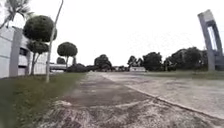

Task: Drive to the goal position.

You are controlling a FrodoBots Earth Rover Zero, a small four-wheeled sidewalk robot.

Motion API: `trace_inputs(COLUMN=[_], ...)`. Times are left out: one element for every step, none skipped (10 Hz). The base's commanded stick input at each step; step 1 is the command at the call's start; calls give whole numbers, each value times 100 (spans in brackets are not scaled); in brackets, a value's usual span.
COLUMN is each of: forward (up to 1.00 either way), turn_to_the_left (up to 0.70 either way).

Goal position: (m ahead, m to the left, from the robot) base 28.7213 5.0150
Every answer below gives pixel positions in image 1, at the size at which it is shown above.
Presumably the dark rounded tree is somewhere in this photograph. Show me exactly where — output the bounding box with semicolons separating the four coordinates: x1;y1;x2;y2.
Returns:
93;53;113;72

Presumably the low white building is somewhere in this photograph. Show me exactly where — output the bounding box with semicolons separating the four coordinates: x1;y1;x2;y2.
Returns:
129;66;148;73

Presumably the grey weathered concrete path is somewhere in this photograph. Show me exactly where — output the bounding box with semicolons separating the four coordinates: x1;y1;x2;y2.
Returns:
35;71;224;128

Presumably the dark bush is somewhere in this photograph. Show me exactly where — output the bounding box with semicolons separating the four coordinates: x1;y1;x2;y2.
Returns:
66;63;90;74

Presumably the small round-topped tree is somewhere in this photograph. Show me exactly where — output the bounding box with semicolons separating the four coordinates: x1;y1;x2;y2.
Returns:
56;41;79;69

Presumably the row of dark trees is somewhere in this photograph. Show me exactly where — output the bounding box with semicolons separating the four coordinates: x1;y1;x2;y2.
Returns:
126;46;210;72

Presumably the tall leaning grey pole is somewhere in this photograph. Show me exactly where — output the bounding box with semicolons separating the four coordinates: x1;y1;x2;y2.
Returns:
45;0;65;84

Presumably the grass strip beyond road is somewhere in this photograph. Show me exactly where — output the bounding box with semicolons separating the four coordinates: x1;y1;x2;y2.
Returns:
139;70;224;81

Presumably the grey asphalt road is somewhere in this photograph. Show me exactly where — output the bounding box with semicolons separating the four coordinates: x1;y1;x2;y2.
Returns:
101;72;224;120

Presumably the large round-topped tree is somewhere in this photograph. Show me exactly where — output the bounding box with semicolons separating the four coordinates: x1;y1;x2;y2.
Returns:
22;14;58;76

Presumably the green grass verge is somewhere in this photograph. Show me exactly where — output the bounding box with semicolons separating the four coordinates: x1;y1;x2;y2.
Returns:
0;72;88;128

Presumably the tall grey concrete arch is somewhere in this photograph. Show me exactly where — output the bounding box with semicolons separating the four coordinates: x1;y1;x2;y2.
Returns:
197;9;224;72

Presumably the white building with windows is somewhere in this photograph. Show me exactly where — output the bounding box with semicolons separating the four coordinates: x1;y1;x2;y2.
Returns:
0;25;50;80

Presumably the palm tree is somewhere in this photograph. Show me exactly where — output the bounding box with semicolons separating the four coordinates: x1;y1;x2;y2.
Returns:
0;0;35;30

